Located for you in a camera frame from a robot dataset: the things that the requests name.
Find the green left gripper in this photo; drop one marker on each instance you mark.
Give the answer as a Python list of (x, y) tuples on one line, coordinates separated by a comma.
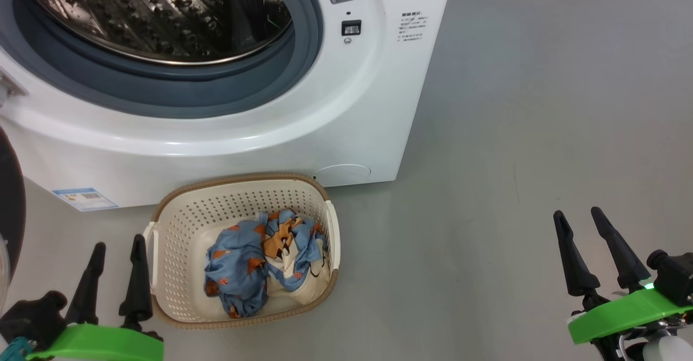
[(103, 345)]

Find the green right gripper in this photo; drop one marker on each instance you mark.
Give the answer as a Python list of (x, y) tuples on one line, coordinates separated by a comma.
[(617, 315)]

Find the blue orange-print garment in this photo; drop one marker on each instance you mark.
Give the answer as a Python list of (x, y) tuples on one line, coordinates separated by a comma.
[(238, 263)]

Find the black round glass washer door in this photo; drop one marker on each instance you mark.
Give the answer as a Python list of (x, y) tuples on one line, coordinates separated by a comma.
[(11, 198)]

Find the stainless steel washing machine drum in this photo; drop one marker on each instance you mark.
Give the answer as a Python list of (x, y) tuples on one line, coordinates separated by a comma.
[(135, 14)]

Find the white front-load washing machine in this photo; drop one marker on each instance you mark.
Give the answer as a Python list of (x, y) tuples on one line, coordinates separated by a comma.
[(325, 106)]

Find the black door lock slot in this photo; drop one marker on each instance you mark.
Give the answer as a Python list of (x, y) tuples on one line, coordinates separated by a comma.
[(351, 27)]

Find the cream perforated laundry basket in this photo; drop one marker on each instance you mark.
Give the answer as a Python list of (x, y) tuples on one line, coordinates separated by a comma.
[(184, 225)]

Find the blue energy label sticker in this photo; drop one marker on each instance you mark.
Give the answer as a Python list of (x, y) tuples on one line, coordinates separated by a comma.
[(84, 198)]

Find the round white filter cover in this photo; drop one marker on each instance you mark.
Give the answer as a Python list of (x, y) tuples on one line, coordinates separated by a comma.
[(344, 174)]

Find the small printed text label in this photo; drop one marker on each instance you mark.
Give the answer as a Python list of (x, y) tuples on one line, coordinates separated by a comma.
[(413, 25)]

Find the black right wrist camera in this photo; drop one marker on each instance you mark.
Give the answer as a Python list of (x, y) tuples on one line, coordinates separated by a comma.
[(677, 277)]

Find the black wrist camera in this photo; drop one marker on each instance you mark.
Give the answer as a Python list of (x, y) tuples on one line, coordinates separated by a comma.
[(677, 277), (32, 315)]

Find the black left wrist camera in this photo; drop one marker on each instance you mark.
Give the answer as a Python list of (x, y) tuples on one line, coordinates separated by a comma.
[(32, 315)]

